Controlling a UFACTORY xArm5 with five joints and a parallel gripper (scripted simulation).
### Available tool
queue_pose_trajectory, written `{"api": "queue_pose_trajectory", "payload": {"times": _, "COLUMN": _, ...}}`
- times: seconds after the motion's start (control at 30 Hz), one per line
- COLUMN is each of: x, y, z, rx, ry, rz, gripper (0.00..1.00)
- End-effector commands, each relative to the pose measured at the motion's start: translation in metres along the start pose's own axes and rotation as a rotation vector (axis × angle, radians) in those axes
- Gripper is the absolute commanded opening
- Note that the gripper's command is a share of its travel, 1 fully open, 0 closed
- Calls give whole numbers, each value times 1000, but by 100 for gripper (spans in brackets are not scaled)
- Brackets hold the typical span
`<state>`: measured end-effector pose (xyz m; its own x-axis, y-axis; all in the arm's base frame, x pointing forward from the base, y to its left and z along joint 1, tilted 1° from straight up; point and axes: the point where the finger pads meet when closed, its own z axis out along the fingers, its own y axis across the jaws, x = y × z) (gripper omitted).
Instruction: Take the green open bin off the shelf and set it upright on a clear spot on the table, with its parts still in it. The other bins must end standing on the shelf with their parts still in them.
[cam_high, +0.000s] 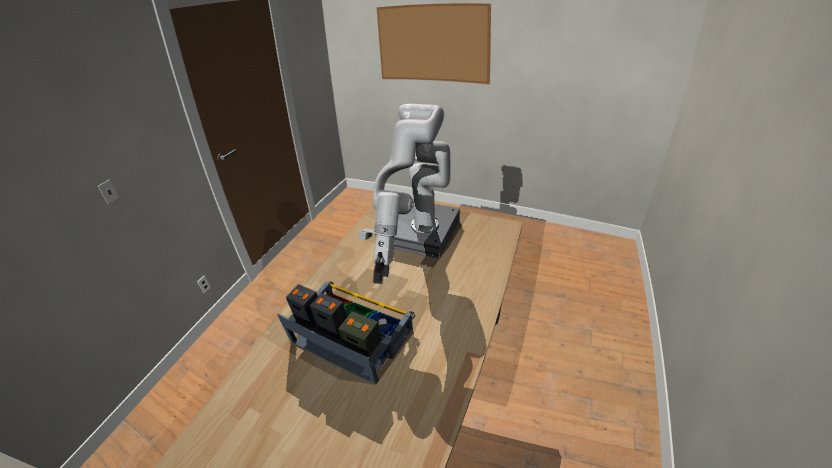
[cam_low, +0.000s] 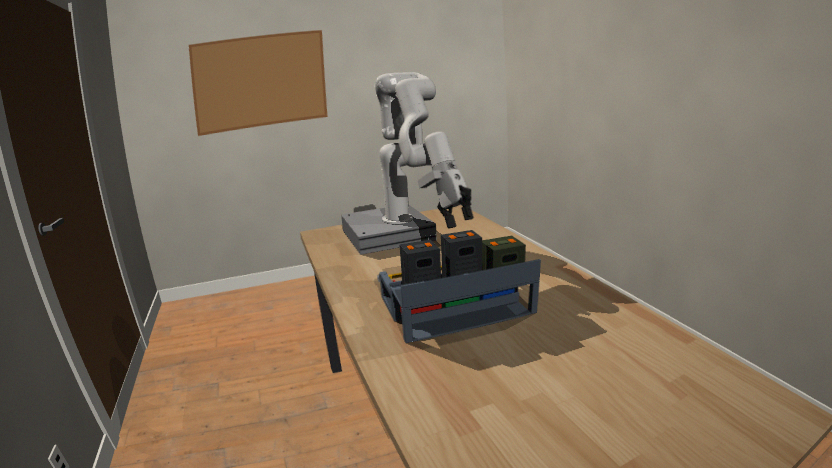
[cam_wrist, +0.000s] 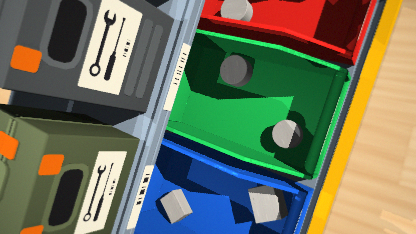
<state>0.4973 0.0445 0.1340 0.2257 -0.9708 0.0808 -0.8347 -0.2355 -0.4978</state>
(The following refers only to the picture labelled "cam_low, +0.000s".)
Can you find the olive green tool case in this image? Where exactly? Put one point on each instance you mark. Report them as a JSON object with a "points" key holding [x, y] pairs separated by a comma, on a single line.
{"points": [[502, 251]]}

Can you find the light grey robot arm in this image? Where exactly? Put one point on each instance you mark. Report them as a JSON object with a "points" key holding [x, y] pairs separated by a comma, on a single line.
{"points": [[412, 89]]}

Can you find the green bin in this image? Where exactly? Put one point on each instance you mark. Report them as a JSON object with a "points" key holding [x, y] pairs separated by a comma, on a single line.
{"points": [[460, 301]]}

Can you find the red open bin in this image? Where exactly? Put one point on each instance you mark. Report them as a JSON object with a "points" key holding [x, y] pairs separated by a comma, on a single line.
{"points": [[426, 308]]}

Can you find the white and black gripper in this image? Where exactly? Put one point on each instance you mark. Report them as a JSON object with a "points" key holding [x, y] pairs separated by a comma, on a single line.
{"points": [[448, 190]]}

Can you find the blue open bin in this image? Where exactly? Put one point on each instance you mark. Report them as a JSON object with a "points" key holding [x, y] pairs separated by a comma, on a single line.
{"points": [[490, 295]]}

